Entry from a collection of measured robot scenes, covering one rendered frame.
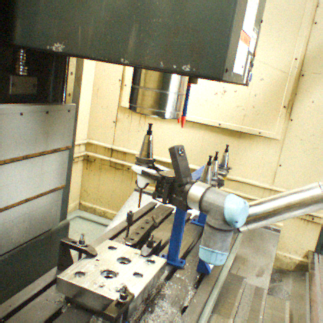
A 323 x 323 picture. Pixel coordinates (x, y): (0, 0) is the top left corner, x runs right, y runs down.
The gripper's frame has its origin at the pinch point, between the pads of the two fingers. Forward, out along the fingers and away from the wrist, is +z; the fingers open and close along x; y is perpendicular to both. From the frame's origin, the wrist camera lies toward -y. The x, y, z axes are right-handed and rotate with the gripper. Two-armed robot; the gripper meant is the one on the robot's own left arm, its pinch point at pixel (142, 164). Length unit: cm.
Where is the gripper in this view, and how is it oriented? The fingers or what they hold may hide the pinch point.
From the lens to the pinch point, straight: 111.3
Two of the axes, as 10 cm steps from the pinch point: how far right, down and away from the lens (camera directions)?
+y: -1.7, 9.5, 2.5
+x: 6.4, -0.9, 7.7
